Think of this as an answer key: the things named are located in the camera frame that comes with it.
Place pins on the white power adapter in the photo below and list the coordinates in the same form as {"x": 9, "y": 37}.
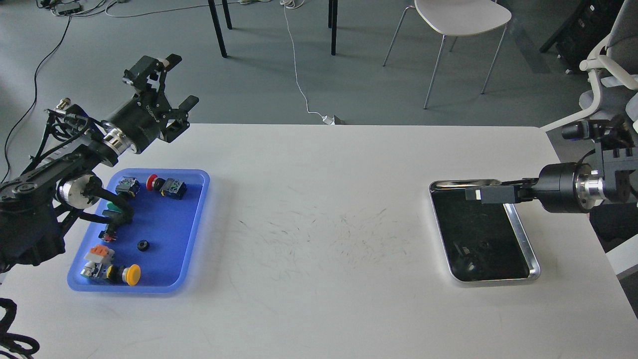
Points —
{"x": 332, "y": 120}

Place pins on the white chair with metal legs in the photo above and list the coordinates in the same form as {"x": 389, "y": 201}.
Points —
{"x": 454, "y": 19}

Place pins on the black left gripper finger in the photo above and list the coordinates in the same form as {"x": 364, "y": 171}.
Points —
{"x": 179, "y": 119}
{"x": 148, "y": 75}

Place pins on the grey office chair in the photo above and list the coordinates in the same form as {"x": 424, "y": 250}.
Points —
{"x": 611, "y": 69}

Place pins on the shiny metal tray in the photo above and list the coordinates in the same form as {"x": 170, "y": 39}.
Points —
{"x": 484, "y": 244}

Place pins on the black cabinet in corner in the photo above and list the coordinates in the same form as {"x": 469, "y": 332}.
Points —
{"x": 590, "y": 22}

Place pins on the blue plastic tray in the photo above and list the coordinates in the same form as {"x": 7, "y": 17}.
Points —
{"x": 169, "y": 225}

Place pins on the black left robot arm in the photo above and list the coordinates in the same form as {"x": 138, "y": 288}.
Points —
{"x": 59, "y": 186}

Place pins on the red push button switch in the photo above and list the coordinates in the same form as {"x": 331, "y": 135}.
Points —
{"x": 171, "y": 187}

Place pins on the orange grey contact block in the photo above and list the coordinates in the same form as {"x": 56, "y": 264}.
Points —
{"x": 100, "y": 254}

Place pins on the green push button switch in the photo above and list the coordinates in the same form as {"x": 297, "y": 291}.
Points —
{"x": 127, "y": 188}

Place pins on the yellow push button switch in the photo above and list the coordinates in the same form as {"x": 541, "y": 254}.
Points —
{"x": 113, "y": 274}

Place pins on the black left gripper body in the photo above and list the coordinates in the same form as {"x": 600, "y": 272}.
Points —
{"x": 141, "y": 120}

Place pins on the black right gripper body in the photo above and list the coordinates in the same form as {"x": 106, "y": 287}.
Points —
{"x": 557, "y": 190}

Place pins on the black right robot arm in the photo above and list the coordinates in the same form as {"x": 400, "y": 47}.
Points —
{"x": 614, "y": 159}

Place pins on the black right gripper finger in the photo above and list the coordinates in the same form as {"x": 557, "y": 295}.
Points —
{"x": 505, "y": 192}

